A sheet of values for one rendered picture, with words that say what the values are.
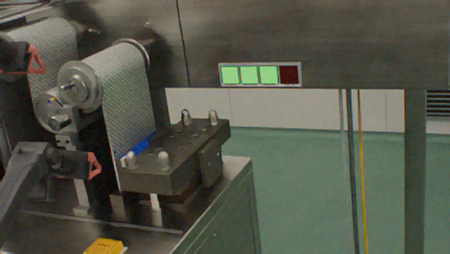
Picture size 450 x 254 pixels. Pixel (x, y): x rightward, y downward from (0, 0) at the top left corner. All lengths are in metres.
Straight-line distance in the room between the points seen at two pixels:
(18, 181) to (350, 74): 0.90
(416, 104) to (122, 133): 0.86
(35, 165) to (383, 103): 3.16
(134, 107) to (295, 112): 2.70
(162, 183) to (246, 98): 2.92
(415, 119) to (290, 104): 2.54
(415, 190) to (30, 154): 1.16
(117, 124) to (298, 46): 0.54
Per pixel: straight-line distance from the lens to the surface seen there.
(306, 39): 1.57
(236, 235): 1.74
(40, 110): 1.66
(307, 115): 4.22
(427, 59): 1.53
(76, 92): 1.53
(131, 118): 1.63
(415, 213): 1.89
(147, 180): 1.48
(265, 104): 4.29
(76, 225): 1.58
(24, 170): 1.20
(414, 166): 1.82
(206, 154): 1.58
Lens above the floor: 1.63
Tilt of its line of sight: 20 degrees down
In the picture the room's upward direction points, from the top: 8 degrees counter-clockwise
